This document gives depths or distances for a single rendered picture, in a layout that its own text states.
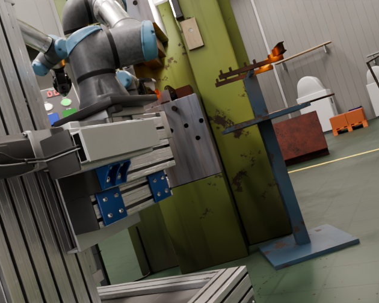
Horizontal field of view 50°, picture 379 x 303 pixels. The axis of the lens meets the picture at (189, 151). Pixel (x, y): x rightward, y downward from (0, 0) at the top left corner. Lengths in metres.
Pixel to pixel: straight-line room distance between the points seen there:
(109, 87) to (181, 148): 1.07
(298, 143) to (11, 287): 5.26
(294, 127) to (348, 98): 6.25
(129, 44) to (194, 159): 1.08
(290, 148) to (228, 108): 3.71
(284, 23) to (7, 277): 11.94
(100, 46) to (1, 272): 0.64
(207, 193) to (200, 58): 0.79
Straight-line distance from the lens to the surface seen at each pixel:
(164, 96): 2.26
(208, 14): 2.46
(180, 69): 2.75
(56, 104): 2.30
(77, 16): 1.60
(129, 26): 1.24
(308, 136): 5.97
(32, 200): 1.12
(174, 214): 2.21
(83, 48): 1.20
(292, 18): 12.55
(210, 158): 2.15
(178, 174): 2.18
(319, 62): 12.25
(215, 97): 2.36
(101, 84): 1.17
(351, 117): 9.70
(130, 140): 0.94
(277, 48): 1.92
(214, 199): 2.18
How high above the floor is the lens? 0.61
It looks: level
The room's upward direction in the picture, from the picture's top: 18 degrees counter-clockwise
